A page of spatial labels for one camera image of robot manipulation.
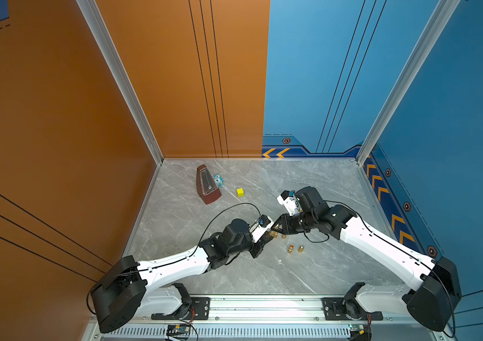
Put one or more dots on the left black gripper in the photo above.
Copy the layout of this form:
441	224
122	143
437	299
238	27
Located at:
258	245

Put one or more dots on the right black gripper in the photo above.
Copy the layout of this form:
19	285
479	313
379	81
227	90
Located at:
285	227

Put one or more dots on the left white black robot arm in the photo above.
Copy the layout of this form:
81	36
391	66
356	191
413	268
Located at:
133	288

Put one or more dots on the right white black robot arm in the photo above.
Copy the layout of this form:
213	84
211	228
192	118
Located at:
430	288

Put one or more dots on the small blue owl toy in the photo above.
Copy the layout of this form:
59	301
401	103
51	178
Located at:
218	180

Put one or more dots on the dark red metronome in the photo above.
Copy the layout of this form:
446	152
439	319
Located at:
206	186

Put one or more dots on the right green circuit board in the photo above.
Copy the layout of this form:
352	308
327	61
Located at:
361	333

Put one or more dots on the green circuit board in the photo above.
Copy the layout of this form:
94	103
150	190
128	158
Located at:
178	332
361	333

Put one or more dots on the left green circuit board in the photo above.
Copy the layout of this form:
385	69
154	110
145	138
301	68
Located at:
178	332

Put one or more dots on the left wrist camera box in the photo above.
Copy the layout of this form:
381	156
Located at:
261	226

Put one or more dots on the aluminium front rail frame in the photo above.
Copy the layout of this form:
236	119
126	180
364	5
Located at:
268	317

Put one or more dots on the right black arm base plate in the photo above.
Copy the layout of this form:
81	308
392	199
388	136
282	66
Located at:
339	309

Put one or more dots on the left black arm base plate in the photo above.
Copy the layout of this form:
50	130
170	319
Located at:
193	309

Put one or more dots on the right aluminium corner post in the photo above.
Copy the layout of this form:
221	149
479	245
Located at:
424	45

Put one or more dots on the aluminium corner post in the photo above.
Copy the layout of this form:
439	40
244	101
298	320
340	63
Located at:
103	38
424	45

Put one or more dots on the left aluminium corner post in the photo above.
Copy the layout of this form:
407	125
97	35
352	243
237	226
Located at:
103	38

